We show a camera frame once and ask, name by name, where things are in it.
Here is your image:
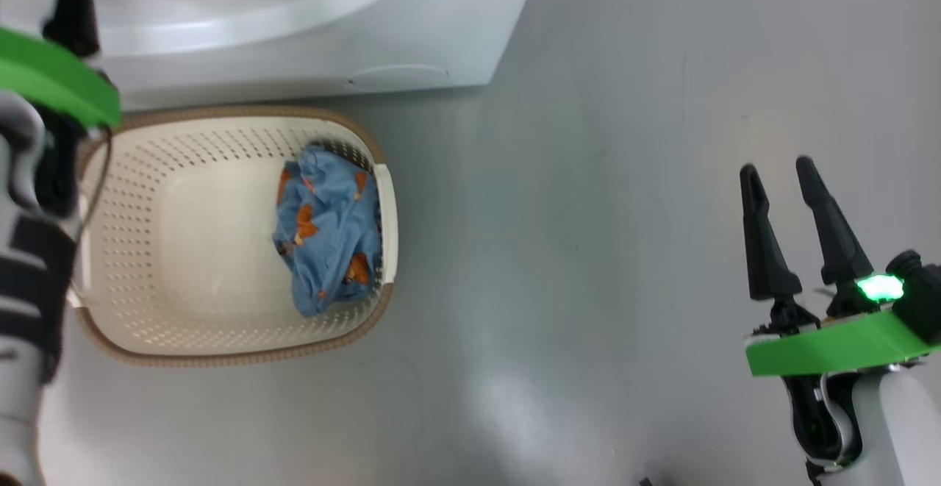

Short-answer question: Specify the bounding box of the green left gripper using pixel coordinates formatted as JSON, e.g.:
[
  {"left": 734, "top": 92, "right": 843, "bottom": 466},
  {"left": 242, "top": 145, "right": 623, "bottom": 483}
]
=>
[{"left": 0, "top": 0, "right": 122, "bottom": 215}]

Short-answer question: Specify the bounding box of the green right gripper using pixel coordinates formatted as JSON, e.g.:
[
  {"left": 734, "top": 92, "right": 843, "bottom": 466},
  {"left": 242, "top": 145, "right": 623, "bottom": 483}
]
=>
[{"left": 740, "top": 155, "right": 941, "bottom": 470}]

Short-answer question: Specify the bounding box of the blue bear-print garment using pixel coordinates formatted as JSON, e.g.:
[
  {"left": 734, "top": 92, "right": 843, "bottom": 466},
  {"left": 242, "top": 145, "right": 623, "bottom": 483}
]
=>
[{"left": 272, "top": 144, "right": 383, "bottom": 318}]

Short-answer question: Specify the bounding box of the white front-load washing machine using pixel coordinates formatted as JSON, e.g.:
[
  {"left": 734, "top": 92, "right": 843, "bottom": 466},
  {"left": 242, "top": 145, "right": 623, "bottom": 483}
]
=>
[{"left": 0, "top": 0, "right": 545, "bottom": 112}]

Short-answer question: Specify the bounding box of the cream perforated laundry basket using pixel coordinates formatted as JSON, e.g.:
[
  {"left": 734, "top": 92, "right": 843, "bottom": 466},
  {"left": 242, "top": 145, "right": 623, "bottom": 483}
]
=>
[{"left": 70, "top": 106, "right": 398, "bottom": 367}]

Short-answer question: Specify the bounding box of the round white filter cover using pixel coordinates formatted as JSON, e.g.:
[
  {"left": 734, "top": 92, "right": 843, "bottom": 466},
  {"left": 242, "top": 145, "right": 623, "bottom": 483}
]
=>
[{"left": 347, "top": 65, "right": 449, "bottom": 92}]

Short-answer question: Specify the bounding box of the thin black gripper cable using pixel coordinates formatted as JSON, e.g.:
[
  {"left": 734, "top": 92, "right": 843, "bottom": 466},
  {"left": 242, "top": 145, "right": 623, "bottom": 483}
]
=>
[{"left": 74, "top": 128, "right": 115, "bottom": 240}]

